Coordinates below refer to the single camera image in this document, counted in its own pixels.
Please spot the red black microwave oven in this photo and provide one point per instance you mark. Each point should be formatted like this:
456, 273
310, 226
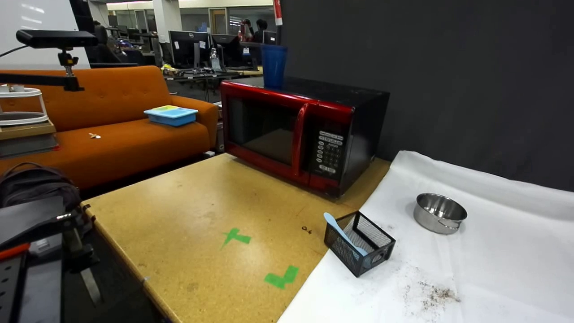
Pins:
316, 135

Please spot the light blue paper card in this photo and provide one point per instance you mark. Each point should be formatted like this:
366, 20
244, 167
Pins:
332, 223

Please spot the green tape mark upper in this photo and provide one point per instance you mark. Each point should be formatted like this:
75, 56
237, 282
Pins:
237, 235

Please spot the green tape mark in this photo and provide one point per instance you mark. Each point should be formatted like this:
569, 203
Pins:
237, 235
282, 280

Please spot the blue trash bin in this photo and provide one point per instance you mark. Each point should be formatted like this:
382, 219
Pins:
274, 58

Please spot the green tape mark lower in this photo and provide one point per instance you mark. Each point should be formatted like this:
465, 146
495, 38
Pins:
282, 280

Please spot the black mesh tray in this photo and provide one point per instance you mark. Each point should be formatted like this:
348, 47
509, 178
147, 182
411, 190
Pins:
368, 235

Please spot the blue lidded plastic box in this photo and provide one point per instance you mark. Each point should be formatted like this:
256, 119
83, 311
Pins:
170, 115

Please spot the steel bowl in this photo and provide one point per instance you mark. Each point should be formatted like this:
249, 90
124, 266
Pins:
438, 214

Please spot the black computer monitor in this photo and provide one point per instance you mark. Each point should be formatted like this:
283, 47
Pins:
183, 47

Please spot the orange sofa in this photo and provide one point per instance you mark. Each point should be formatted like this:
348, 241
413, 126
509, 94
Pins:
111, 103

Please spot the black backdrop curtain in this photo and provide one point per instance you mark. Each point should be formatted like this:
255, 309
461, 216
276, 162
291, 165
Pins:
479, 83

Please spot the black clamp stand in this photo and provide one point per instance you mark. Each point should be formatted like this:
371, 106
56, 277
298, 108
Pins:
61, 237

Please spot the white table cloth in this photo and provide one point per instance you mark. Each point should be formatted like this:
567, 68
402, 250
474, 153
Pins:
511, 260

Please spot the black backpack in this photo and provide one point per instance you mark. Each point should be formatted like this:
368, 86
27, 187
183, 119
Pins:
38, 201

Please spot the stack of books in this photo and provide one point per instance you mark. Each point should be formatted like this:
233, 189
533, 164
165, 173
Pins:
23, 131

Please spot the black camera on mount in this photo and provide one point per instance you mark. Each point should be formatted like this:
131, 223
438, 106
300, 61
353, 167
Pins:
56, 38

